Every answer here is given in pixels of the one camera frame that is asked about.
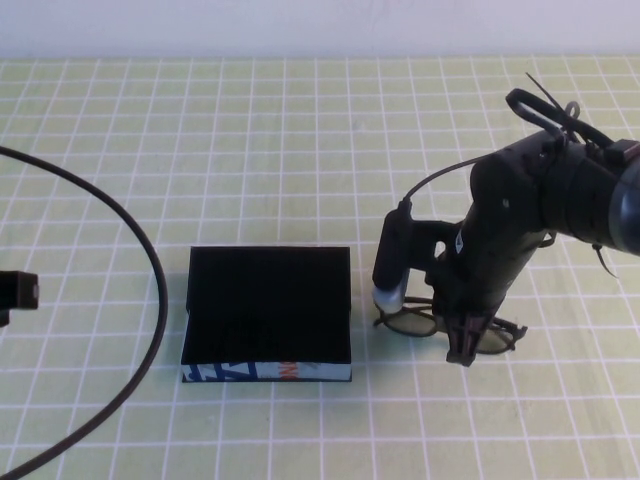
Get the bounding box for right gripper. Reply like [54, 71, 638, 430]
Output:
[424, 224, 546, 367]

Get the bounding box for black framed glasses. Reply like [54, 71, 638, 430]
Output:
[371, 294, 530, 358]

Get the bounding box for black printed glasses case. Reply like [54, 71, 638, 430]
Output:
[179, 245, 357, 386]

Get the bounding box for black zip tie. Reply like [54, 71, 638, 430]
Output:
[592, 242, 620, 281]
[524, 72, 581, 124]

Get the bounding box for green checked tablecloth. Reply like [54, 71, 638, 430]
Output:
[0, 57, 640, 480]

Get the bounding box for black right camera bracket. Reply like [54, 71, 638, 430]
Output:
[408, 219, 469, 289]

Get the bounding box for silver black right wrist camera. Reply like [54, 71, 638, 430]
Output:
[371, 201, 414, 313]

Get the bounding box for black left camera cable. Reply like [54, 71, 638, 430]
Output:
[0, 145, 169, 479]

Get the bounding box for black camera cable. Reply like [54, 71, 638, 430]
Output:
[0, 145, 169, 479]
[398, 88, 626, 250]

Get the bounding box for black right camera cable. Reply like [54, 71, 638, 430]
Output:
[398, 88, 626, 250]

